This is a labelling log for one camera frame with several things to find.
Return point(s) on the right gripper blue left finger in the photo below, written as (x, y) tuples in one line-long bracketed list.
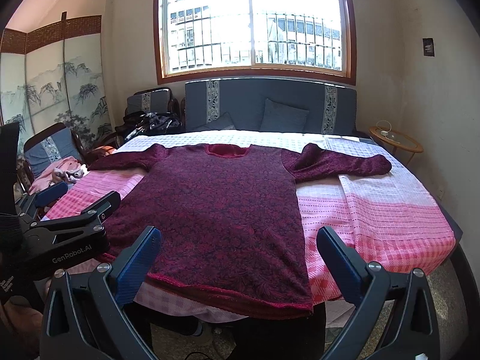
[(130, 268)]

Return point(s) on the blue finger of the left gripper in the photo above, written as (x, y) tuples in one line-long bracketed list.
[(50, 195), (99, 211)]

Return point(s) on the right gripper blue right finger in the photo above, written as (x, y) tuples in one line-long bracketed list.
[(345, 265)]

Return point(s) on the maroon floral knit sweater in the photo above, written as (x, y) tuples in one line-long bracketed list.
[(230, 222)]

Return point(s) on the pink clothes on chair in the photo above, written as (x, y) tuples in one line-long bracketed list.
[(68, 170)]

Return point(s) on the wooden armchair grey cushion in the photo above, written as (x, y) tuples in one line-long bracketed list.
[(51, 144)]

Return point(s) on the pink white checkered bedspread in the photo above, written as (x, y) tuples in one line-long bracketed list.
[(390, 219)]

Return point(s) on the far armchair grey cushion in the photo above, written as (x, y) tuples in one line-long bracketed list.
[(159, 100)]

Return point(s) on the painted folding screen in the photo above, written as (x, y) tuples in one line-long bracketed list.
[(53, 74)]

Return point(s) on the round wooden side table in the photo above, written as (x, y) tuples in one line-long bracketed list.
[(399, 141)]

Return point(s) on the white charger on table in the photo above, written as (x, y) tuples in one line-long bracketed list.
[(384, 128)]

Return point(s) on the grey square pillow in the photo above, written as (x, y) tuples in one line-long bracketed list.
[(280, 118)]

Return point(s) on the wooden framed window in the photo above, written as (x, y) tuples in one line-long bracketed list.
[(312, 39)]

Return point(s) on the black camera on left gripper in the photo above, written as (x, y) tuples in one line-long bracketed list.
[(8, 156)]

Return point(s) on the black wall switch plate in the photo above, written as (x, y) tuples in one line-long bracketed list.
[(428, 47)]

